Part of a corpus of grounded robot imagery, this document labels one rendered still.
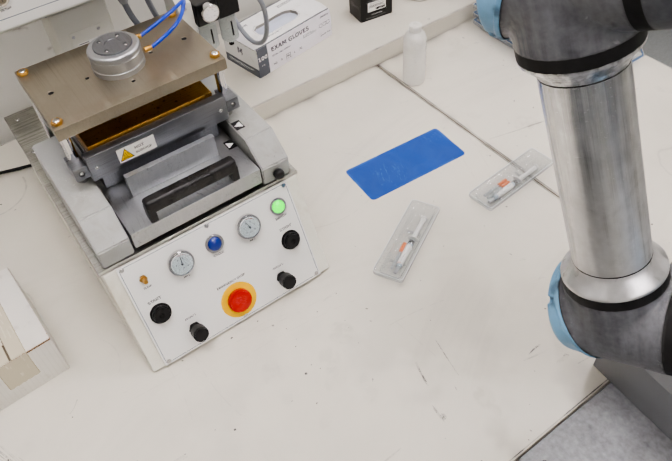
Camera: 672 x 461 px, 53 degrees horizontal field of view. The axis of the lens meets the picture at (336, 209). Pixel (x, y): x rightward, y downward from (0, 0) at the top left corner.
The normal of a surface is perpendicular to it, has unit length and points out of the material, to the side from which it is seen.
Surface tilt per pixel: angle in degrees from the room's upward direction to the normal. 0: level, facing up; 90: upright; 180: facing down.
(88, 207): 0
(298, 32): 87
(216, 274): 65
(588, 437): 0
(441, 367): 0
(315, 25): 88
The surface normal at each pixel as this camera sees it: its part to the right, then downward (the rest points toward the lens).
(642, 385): -0.84, 0.43
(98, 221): 0.33, -0.15
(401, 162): -0.06, -0.68
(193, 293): 0.50, 0.23
